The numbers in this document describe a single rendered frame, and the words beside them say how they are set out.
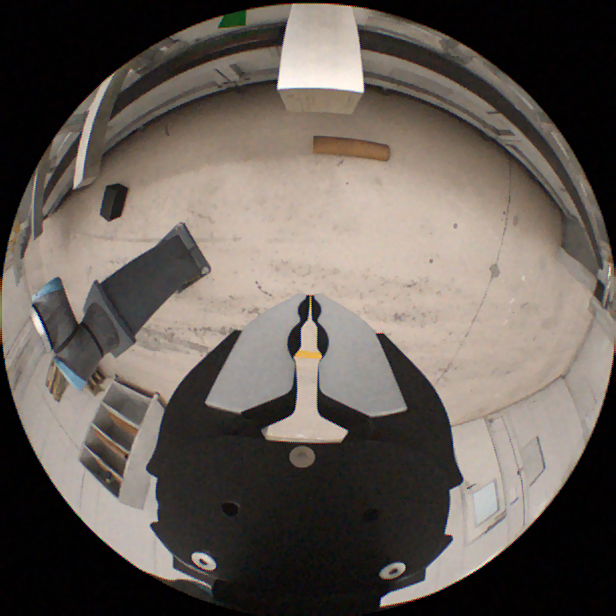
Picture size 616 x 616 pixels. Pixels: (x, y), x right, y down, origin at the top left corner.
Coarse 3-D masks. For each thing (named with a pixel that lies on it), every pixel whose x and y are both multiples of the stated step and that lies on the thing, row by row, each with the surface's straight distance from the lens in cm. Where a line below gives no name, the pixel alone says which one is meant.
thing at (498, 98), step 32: (384, 32) 40; (416, 32) 46; (160, 64) 47; (416, 64) 47; (448, 64) 45; (480, 64) 53; (128, 96) 55; (480, 96) 53; (512, 96) 55; (544, 128) 60; (64, 160) 81; (576, 192) 88
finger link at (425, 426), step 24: (384, 336) 9; (408, 360) 8; (408, 384) 7; (408, 408) 7; (432, 408) 7; (384, 432) 6; (408, 432) 6; (432, 432) 7; (432, 456) 6; (456, 480) 7
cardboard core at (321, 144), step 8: (320, 136) 90; (328, 136) 91; (320, 144) 88; (328, 144) 88; (336, 144) 88; (344, 144) 88; (352, 144) 89; (360, 144) 90; (368, 144) 91; (376, 144) 92; (384, 144) 94; (320, 152) 90; (328, 152) 90; (336, 152) 90; (344, 152) 89; (352, 152) 89; (360, 152) 90; (368, 152) 90; (376, 152) 91; (384, 152) 91; (384, 160) 94
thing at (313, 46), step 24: (288, 24) 12; (312, 24) 12; (336, 24) 12; (288, 48) 10; (312, 48) 10; (336, 48) 10; (288, 72) 9; (312, 72) 9; (336, 72) 9; (360, 72) 9; (288, 96) 9; (312, 96) 9; (336, 96) 9; (360, 96) 9
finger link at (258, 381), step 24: (264, 312) 10; (288, 312) 10; (240, 336) 9; (264, 336) 9; (288, 336) 9; (240, 360) 8; (264, 360) 8; (288, 360) 8; (216, 384) 7; (240, 384) 7; (264, 384) 7; (288, 384) 7; (216, 408) 7; (240, 408) 7; (264, 408) 7; (288, 408) 7; (264, 432) 9
